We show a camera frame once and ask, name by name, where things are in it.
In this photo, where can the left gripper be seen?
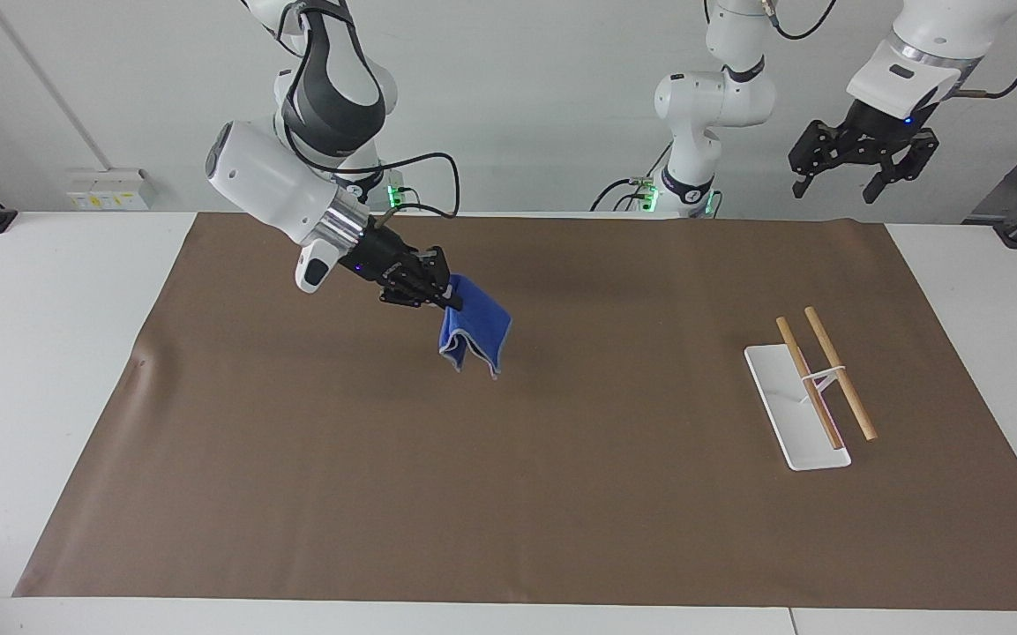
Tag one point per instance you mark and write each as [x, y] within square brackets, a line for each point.
[883, 123]

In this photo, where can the white wall socket box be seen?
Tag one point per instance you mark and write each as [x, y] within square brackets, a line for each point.
[111, 190]

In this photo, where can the blue towel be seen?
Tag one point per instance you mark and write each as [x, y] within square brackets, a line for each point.
[477, 326]

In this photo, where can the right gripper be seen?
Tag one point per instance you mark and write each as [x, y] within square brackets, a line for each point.
[382, 251]

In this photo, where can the white rack with wooden bars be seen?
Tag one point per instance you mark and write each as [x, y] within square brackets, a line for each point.
[795, 406]

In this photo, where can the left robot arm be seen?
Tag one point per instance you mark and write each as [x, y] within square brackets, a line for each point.
[711, 97]

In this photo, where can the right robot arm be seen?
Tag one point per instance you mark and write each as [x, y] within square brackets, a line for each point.
[261, 172]

